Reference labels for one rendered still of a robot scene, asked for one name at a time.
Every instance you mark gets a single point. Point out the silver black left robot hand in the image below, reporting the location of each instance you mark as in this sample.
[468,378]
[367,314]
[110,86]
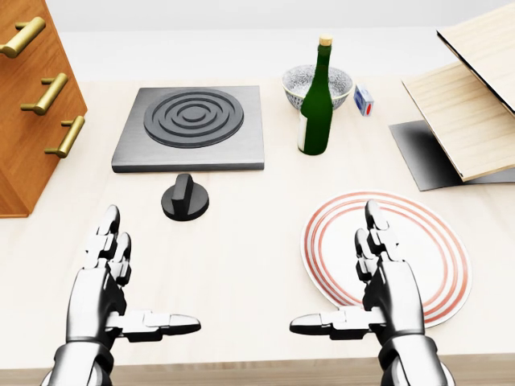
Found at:
[92,305]

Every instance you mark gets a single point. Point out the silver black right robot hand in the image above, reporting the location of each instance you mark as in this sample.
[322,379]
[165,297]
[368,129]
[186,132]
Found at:
[396,297]

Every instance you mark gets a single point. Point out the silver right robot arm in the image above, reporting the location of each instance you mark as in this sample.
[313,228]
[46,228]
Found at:
[414,362]

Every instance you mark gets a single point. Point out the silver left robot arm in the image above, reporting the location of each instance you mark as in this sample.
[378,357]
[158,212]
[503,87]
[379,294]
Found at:
[76,364]

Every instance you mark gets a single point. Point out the round black stove knob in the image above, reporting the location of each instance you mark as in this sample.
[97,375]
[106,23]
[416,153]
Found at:
[185,201]

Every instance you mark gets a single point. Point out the flat dark stove plate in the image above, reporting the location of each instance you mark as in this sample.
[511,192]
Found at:
[193,149]

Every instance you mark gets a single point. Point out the white plate with red rings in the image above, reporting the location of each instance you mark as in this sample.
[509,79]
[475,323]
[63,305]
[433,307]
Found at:
[434,257]

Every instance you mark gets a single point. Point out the wooden cabinet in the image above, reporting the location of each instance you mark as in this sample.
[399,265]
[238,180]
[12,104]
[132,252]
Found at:
[24,140]

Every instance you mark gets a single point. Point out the pale wood board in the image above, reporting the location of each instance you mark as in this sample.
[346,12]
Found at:
[458,120]
[489,44]

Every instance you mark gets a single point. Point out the green glass bottle with cork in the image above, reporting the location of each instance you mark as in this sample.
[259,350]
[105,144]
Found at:
[318,116]

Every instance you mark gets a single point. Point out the small blue white box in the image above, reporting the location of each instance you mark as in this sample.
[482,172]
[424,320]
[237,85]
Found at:
[364,100]

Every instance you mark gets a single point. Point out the patterned grey white bowl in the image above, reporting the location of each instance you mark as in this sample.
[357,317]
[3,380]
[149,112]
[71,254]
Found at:
[295,86]

